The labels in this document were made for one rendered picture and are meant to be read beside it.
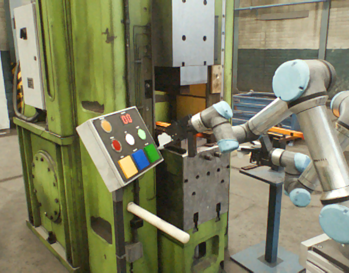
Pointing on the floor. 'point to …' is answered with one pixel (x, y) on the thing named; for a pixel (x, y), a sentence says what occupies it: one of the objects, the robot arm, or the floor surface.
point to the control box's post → (117, 197)
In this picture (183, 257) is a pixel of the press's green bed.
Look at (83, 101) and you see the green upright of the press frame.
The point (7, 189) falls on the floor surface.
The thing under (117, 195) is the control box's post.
